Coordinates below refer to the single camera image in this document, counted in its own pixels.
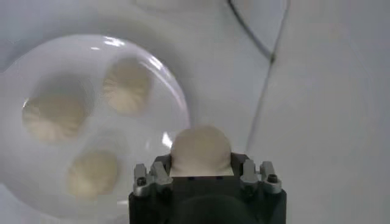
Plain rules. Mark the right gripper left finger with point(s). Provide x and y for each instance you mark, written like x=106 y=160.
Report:
x=146 y=182

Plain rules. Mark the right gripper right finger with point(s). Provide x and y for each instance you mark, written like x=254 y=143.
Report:
x=262 y=181

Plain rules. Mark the white steamed baozi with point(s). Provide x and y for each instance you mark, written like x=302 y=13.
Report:
x=126 y=88
x=201 y=149
x=55 y=120
x=93 y=175

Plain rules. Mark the white round plate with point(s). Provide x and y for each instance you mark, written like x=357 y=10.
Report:
x=100 y=137

